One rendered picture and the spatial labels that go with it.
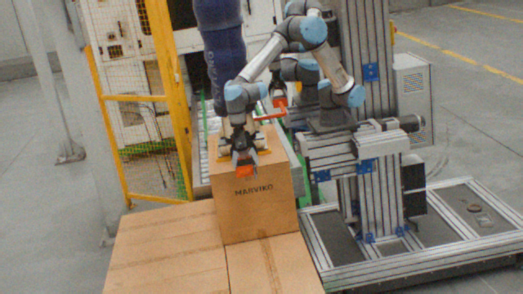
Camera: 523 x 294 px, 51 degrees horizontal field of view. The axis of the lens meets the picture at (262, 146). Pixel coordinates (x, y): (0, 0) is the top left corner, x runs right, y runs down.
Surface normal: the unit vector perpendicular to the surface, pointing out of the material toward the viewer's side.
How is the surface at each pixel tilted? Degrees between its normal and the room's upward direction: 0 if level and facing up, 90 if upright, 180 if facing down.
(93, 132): 90
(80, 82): 90
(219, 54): 77
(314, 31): 83
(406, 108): 90
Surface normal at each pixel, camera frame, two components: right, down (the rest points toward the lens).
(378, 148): 0.13, 0.33
